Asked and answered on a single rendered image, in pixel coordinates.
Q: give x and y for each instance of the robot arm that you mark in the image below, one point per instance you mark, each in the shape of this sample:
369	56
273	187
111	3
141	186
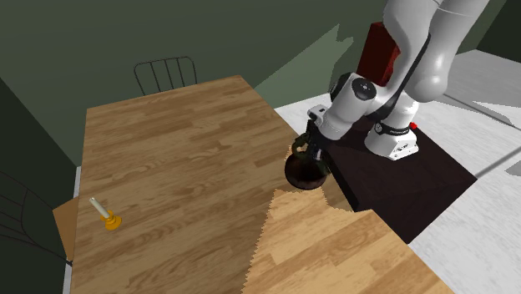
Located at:
407	49

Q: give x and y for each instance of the dark round jug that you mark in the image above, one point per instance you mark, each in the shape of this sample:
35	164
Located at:
305	174

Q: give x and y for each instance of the wooden table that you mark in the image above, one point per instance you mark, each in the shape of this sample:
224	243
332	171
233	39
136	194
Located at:
175	163

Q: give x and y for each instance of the dark red box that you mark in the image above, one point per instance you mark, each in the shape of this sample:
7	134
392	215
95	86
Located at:
376	57

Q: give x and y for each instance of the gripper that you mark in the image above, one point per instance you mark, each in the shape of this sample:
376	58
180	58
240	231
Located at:
314	140

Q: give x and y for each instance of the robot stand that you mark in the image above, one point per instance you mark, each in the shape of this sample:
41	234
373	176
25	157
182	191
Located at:
390	183

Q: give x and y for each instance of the yellow candlestick with white candle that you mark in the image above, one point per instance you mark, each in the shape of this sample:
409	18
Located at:
110	222

